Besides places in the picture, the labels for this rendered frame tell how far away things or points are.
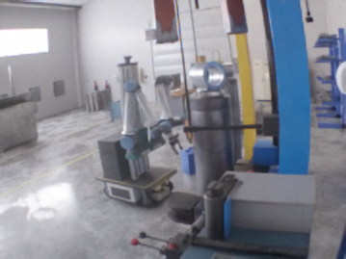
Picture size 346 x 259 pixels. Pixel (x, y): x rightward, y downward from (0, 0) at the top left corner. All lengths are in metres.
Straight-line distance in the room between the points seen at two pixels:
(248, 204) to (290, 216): 0.17
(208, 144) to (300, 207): 0.66
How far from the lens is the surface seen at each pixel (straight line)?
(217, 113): 1.33
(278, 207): 0.92
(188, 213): 1.32
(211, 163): 1.39
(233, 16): 1.44
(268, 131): 1.26
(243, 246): 0.85
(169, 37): 1.34
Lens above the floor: 1.63
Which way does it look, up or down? 14 degrees down
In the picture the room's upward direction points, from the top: 6 degrees counter-clockwise
